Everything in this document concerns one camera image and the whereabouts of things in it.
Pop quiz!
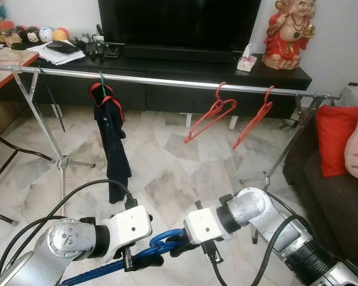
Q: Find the blue plastic hanger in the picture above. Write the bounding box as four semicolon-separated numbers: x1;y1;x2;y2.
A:
60;228;189;286

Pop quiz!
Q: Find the red plastic hanger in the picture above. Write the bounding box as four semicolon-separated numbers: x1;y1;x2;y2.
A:
184;82;237;145
232;86;275;150

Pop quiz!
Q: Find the green plastic hanger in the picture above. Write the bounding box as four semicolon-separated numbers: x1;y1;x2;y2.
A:
97;71;108;90

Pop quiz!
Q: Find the navy shirt red collar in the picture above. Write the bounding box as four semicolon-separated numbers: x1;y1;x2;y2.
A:
88;82;133;204

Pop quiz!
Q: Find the black low TV cabinet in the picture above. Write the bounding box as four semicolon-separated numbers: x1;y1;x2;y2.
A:
0;48;313;120

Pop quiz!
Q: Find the dark grey fabric sofa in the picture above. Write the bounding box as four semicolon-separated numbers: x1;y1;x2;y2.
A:
283;104;358;278

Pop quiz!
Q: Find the silver metal clothes rack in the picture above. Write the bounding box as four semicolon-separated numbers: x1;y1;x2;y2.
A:
0;64;342;218

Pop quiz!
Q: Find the red square cushion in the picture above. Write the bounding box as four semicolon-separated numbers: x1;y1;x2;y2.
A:
315;105;358;178

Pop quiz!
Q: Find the black soundbar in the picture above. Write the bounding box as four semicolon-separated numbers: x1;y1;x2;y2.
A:
122;43;239;64

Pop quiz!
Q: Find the pink white tissue box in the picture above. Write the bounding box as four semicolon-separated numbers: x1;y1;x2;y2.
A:
237;43;257;73

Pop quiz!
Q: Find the lace covered side table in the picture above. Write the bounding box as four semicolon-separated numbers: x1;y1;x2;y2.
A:
334;83;358;108

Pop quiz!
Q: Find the black remote control holder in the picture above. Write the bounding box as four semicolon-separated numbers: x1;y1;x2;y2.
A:
78;25;121;58

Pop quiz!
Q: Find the white paper stack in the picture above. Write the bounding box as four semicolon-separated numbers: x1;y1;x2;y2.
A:
27;43;85;65

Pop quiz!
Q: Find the black flat screen television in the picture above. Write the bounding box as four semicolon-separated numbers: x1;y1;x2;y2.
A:
98;0;262;49

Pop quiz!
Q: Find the red laughing Buddha statue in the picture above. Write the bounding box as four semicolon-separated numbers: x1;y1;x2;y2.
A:
263;0;317;71

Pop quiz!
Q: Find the black wallet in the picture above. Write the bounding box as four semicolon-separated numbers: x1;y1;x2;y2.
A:
46;41;78;54

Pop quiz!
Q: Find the marble pattern folding table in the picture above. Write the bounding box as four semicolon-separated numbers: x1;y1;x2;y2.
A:
0;48;54;226

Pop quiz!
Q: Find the orange round plush toy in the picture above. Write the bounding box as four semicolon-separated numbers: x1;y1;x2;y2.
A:
53;27;69;42

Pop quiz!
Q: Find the white round plush toy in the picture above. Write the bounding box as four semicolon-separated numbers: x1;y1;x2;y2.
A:
39;27;54;43

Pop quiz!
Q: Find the black round plush toy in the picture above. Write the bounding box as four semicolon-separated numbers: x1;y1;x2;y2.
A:
25;27;41;43

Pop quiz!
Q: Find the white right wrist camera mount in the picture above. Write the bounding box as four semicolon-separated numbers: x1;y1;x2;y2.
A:
184;206;232;246

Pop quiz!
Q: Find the thin black wire hanger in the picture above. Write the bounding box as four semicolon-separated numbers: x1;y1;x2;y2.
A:
39;67;66;133

